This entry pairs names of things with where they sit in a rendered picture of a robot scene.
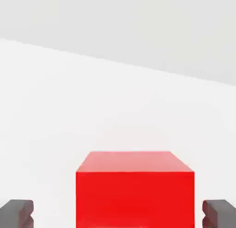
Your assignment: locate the small red cube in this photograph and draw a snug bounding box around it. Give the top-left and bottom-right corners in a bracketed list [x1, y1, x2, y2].
[75, 151, 195, 228]

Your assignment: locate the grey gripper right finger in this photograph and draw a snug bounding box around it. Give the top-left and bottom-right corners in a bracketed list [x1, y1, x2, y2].
[202, 199, 236, 228]

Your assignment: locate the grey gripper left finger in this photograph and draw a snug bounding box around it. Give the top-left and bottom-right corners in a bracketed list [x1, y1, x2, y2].
[0, 199, 35, 228]

